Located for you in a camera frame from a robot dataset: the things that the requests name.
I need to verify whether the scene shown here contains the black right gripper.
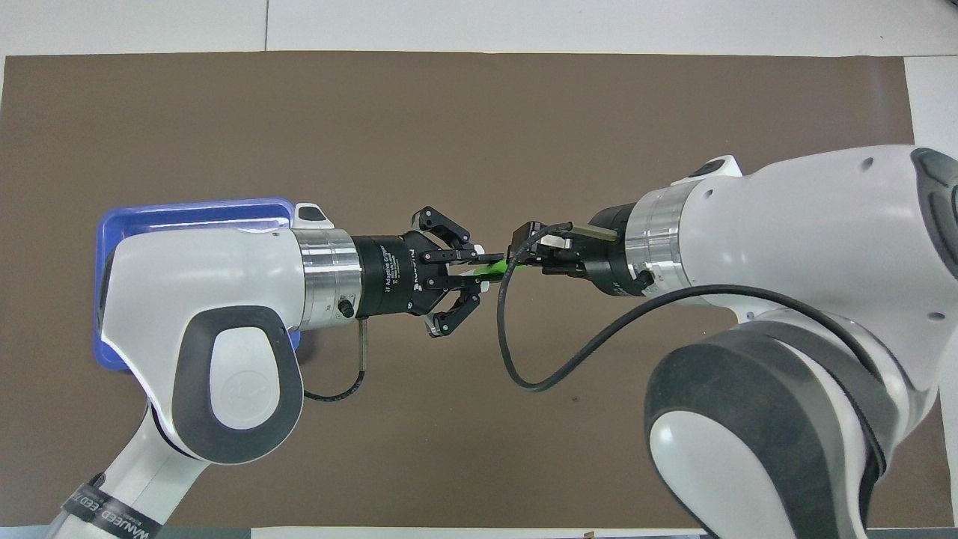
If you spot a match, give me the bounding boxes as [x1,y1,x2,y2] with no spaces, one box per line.
[509,204,653,299]

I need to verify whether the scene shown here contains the green marker pen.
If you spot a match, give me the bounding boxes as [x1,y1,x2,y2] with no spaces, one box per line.
[463,257,525,282]

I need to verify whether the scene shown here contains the brown table mat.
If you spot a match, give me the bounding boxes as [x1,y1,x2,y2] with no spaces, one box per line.
[0,51,955,529]

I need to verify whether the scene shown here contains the blue plastic tray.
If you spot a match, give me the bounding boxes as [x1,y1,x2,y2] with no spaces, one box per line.
[95,198,302,371]

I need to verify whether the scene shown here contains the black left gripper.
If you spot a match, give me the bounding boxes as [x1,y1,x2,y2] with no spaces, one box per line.
[353,206,491,339]

